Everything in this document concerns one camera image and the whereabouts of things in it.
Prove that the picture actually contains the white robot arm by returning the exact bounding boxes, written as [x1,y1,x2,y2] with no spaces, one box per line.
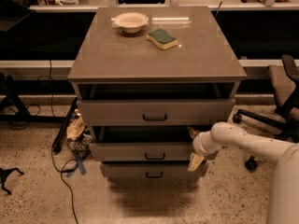
[188,122,299,224]

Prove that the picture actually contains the black leaning bar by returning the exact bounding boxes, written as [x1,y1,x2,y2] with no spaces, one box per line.
[51,98,77,153]

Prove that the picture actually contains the grey bottom drawer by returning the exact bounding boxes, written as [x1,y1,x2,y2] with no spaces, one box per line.
[100,161,208,179]

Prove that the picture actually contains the small black floor object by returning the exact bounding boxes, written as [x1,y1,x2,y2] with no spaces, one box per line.
[0,167,23,195]

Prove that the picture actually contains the blue tape cross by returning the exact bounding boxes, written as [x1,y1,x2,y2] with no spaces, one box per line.
[65,150,91,177]

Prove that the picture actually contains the black stand leg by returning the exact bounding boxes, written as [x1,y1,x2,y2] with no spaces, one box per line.
[0,73,66,123]

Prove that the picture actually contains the grey drawer cabinet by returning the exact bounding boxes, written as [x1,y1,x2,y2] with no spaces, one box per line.
[67,6,248,182]

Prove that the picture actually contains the green yellow sponge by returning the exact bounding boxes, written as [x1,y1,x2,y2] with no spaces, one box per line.
[147,29,178,50]

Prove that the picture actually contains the grey drawer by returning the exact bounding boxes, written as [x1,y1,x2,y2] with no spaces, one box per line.
[100,161,208,179]
[78,99,235,126]
[90,126,193,162]

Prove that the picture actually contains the grey top drawer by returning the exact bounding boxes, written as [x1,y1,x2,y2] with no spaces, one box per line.
[78,99,235,126]

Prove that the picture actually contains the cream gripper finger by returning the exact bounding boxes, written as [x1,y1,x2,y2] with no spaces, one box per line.
[187,153,205,172]
[187,126,200,139]

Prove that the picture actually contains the snack bags on floor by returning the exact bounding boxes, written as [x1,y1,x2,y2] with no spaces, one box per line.
[66,108,93,151]

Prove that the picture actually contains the black floor cable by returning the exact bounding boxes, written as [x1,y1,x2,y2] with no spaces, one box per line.
[50,147,80,224]

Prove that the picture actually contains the white paper bowl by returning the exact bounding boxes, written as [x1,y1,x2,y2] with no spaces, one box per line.
[114,12,149,34]

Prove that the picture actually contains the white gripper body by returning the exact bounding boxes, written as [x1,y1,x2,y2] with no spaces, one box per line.
[192,132,222,156]

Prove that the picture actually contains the black office chair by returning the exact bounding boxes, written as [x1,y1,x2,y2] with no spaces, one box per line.
[232,54,299,172]

